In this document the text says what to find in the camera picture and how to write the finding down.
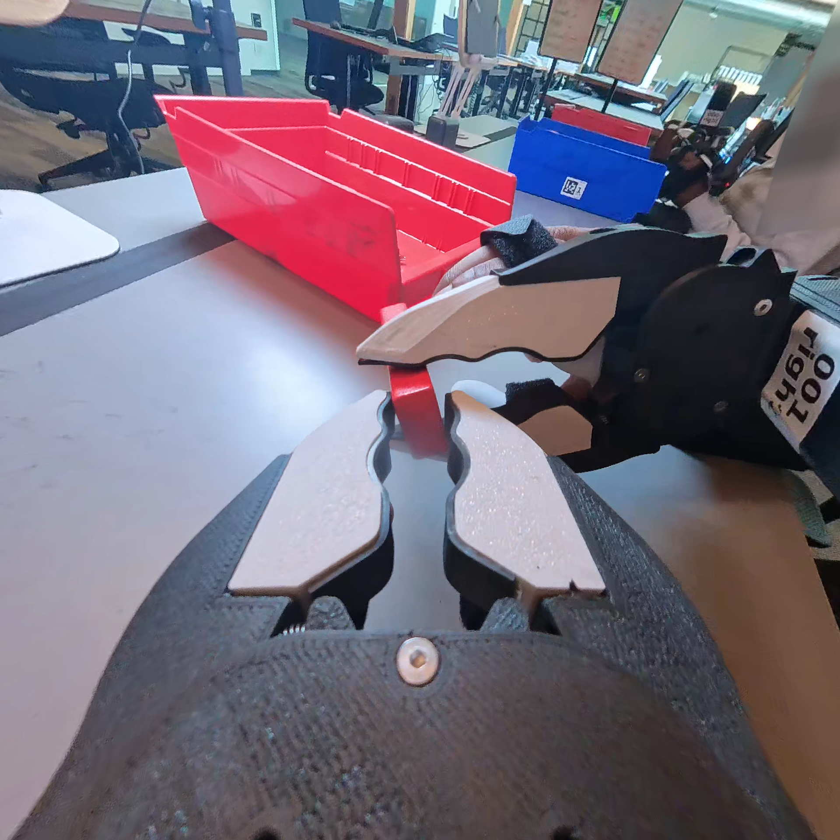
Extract red plastic crate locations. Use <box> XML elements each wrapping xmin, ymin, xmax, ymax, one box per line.
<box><xmin>550</xmin><ymin>104</ymin><xmax>655</xmax><ymax>148</ymax></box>

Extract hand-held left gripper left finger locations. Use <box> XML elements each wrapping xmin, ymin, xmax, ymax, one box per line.
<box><xmin>227</xmin><ymin>390</ymin><xmax>395</xmax><ymax>602</ymax></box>

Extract wooden office desk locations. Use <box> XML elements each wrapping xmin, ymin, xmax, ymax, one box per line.
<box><xmin>62</xmin><ymin>0</ymin><xmax>270</xmax><ymax>88</ymax></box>
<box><xmin>290</xmin><ymin>17</ymin><xmax>462</xmax><ymax>118</ymax></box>

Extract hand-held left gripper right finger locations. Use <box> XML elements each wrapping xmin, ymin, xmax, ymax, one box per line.
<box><xmin>443</xmin><ymin>392</ymin><xmax>608</xmax><ymax>622</ymax></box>

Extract red rectangular block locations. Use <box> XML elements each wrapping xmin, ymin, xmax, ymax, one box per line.
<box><xmin>378</xmin><ymin>302</ymin><xmax>455</xmax><ymax>460</ymax></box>

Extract black board on stand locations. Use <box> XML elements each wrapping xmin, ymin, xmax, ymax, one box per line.
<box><xmin>0</xmin><ymin>188</ymin><xmax>122</xmax><ymax>290</ymax></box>

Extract whiteboard easel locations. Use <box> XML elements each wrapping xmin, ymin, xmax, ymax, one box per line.
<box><xmin>537</xmin><ymin>0</ymin><xmax>605</xmax><ymax>119</ymax></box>
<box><xmin>595</xmin><ymin>0</ymin><xmax>685</xmax><ymax>116</ymax></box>

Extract light stand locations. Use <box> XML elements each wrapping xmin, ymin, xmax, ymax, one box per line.
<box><xmin>189</xmin><ymin>0</ymin><xmax>246</xmax><ymax>99</ymax></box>

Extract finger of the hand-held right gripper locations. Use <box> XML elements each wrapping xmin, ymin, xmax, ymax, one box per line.
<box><xmin>356</xmin><ymin>274</ymin><xmax>623</xmax><ymax>367</ymax></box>
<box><xmin>518</xmin><ymin>403</ymin><xmax>596</xmax><ymax>458</ymax></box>

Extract grey board on stand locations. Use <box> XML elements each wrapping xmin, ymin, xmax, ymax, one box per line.
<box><xmin>433</xmin><ymin>0</ymin><xmax>505</xmax><ymax>119</ymax></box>

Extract red plastic bin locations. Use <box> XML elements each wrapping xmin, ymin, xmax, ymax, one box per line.
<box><xmin>154</xmin><ymin>94</ymin><xmax>519</xmax><ymax>324</ymax></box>

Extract blue plastic bin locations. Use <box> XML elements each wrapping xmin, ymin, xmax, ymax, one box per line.
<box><xmin>507</xmin><ymin>115</ymin><xmax>670</xmax><ymax>225</ymax></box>

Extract black office chair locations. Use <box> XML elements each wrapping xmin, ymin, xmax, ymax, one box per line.
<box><xmin>0</xmin><ymin>14</ymin><xmax>173</xmax><ymax>193</ymax></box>
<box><xmin>302</xmin><ymin>0</ymin><xmax>387</xmax><ymax>114</ymax></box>

